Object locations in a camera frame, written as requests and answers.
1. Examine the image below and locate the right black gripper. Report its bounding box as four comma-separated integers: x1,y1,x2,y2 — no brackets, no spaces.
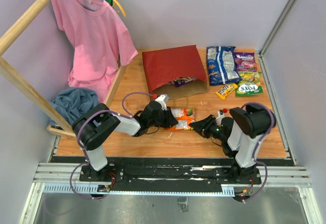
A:
189,115,226,143

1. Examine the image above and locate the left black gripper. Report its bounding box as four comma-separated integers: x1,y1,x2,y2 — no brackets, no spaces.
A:
148,107,178,129

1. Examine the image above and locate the orange snack packet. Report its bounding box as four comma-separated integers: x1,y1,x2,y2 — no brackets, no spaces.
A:
165,107,196,131

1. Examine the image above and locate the yellow M&M's packet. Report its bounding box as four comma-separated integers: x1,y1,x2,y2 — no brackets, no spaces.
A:
215,83,238,100

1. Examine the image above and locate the red paper bag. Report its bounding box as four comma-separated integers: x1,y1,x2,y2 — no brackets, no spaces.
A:
142,45,208,99

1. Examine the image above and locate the blue Doritos chip bag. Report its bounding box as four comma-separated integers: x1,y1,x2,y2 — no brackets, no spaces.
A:
206,46,241,86

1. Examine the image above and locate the green snack packet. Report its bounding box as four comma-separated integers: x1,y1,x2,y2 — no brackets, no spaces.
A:
235,71,263,97

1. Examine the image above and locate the purple snack packet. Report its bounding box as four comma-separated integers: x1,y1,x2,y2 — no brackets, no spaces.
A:
171,77,196,88
234,52,257,72

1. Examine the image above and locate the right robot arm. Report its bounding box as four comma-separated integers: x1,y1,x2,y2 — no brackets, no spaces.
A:
190,102,277,183

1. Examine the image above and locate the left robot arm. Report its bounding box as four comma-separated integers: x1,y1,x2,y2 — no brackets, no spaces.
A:
72,101,178,181

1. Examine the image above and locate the blue cloth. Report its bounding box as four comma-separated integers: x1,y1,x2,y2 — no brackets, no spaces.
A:
49,87,99,126

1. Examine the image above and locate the pink t-shirt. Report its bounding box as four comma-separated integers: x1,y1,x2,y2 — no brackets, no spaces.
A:
51,0,138,102

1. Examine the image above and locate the wooden clothes rack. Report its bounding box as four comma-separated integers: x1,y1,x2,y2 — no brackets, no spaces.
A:
0,0,128,138

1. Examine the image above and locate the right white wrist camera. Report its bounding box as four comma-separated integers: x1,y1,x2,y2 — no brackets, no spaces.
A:
215,108,228,126

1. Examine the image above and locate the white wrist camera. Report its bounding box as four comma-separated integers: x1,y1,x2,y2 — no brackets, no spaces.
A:
154,94,169,110
215,108,228,126

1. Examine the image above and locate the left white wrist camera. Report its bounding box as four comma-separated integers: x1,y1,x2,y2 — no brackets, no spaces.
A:
154,94,169,110

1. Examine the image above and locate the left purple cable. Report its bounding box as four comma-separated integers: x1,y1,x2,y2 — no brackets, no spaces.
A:
69,91,154,201

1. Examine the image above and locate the purple cable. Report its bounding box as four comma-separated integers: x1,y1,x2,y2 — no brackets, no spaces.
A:
69,91,154,201
239,102,277,204

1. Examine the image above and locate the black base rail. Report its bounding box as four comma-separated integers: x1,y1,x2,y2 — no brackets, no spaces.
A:
35,155,314,197

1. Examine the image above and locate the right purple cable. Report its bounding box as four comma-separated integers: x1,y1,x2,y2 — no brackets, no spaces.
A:
239,102,277,204

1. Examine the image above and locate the aluminium frame post right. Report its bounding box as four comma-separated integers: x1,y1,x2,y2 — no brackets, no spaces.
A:
258,0,311,57

